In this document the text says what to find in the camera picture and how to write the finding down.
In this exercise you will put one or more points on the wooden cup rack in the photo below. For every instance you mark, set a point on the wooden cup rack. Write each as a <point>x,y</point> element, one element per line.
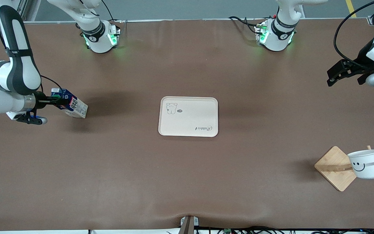
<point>333,175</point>

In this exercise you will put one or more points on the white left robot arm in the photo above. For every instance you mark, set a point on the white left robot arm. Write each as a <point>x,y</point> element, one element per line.
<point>279,34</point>

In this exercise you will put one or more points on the small green circuit board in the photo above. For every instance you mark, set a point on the small green circuit board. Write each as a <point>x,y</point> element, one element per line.
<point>228,231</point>

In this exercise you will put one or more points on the blue white milk carton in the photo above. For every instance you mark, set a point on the blue white milk carton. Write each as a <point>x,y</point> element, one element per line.
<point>76,109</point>

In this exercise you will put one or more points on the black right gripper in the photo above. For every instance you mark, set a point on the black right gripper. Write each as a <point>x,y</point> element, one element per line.
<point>39,98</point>

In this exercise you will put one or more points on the aluminium frame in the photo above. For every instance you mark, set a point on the aluminium frame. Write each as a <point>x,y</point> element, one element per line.
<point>28,9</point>

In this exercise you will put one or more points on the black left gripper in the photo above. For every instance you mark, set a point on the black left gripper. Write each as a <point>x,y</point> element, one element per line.
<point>359,66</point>

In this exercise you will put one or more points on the cream plastic tray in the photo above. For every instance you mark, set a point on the cream plastic tray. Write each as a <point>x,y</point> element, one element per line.
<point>190,117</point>

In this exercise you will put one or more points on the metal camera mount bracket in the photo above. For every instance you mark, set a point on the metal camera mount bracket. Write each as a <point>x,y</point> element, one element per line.
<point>188,226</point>

